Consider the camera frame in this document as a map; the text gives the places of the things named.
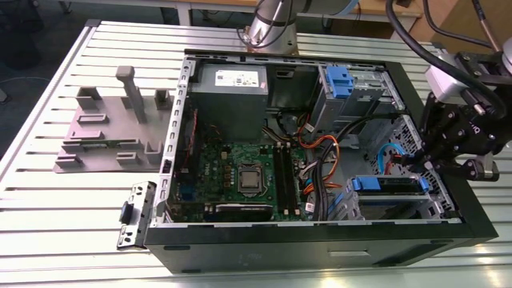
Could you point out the wooden cabinet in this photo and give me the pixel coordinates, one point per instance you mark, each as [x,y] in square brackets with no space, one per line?
[453,18]

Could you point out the black open PC case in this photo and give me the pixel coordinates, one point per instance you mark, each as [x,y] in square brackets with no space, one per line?
[321,249]

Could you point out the green RAM stick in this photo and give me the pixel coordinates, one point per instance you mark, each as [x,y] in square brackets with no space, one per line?
[101,144]

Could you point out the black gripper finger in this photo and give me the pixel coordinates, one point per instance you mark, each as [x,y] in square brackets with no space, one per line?
[481,171]
[438,126]

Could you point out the CPU socket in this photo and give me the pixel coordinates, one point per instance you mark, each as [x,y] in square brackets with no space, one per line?
[251,166]

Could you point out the green motherboard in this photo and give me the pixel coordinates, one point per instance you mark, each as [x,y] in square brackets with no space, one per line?
[218,156]

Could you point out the grey power supply unit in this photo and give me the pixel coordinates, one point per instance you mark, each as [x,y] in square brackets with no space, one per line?
[229,114]

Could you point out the metal slot retention bracket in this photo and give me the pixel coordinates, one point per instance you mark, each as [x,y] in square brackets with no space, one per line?
[138,195]

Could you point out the black graphics card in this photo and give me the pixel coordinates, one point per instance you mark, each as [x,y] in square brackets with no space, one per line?
[245,210]

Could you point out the blue plastic drive latch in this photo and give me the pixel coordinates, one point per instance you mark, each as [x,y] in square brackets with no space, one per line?
[341,87]

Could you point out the silver CPU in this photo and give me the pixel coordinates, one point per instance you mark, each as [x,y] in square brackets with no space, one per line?
[251,180]

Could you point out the metal optical drive cage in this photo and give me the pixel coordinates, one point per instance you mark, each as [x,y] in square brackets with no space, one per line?
[361,99]

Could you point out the black RAM slot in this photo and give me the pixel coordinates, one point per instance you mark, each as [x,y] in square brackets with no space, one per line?
[282,180]
[293,180]

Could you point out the grey parts rack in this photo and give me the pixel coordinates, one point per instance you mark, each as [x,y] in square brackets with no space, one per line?
[113,132]

